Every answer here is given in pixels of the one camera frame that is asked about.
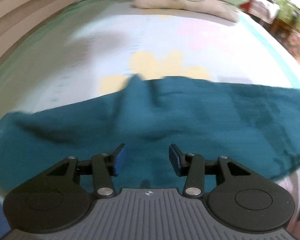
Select green patterned storage box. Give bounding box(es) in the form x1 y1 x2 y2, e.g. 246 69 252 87
274 0 300 31

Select wooden side table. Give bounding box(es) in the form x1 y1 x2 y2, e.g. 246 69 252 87
269 18 300 56

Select teal pants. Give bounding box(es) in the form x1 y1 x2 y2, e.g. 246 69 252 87
0 76 300 192

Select floral light blue bedsheet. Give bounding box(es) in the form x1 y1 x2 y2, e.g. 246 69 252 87
0 0 300 239

